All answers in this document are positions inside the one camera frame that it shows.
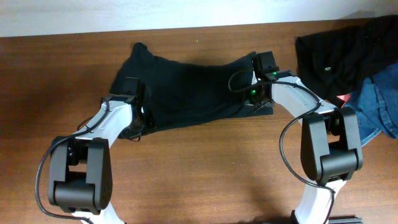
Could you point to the dark green cloth garment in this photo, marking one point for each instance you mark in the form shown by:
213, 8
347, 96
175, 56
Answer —
177, 95

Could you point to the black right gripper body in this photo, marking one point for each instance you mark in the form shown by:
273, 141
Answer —
257, 99

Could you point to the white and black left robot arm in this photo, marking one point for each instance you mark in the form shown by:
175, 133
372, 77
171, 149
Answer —
80, 175

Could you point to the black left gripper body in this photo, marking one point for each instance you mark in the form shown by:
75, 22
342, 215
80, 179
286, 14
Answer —
137, 125

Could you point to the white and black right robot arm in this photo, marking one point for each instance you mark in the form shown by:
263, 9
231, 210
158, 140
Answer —
330, 147

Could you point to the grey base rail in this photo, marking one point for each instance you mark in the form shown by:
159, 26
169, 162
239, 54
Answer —
345, 220

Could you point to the blue denim jeans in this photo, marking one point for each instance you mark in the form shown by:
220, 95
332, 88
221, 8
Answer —
375, 104

